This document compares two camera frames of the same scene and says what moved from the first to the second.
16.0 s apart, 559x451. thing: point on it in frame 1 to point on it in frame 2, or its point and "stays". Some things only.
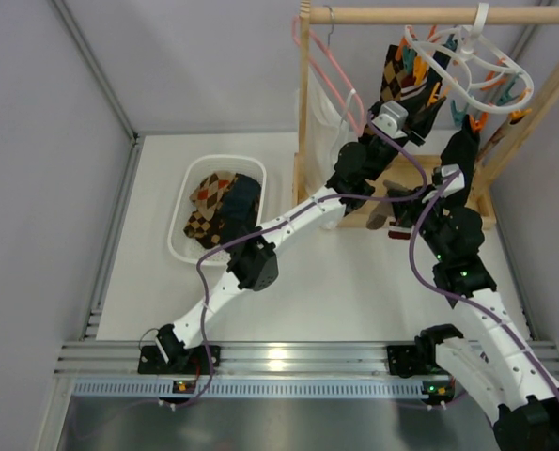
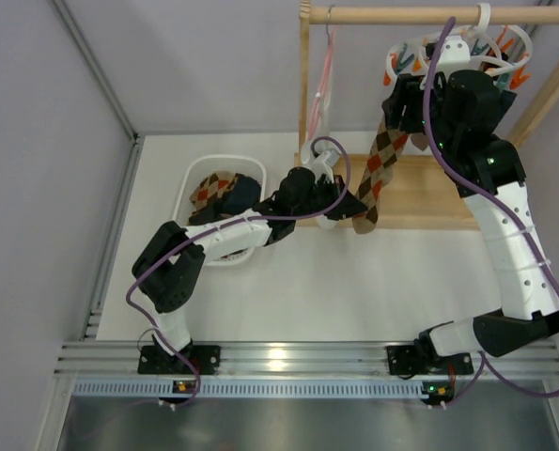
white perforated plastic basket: [182, 247] stays
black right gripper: [413, 207] to [402, 108]
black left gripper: [411, 130] to [326, 194]
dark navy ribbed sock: [240, 209] stays
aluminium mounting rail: [238, 359] stays
